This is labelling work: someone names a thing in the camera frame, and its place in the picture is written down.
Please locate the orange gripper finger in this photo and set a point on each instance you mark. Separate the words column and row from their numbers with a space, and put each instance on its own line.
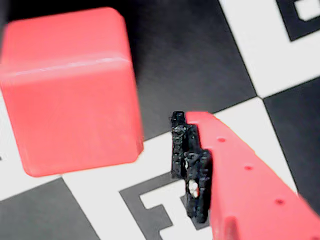
column 237, row 187

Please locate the red cube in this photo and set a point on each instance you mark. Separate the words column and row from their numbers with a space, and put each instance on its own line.
column 70, row 100

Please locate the black white marker checkerboard mat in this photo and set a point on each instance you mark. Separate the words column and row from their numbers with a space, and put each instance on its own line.
column 175, row 50

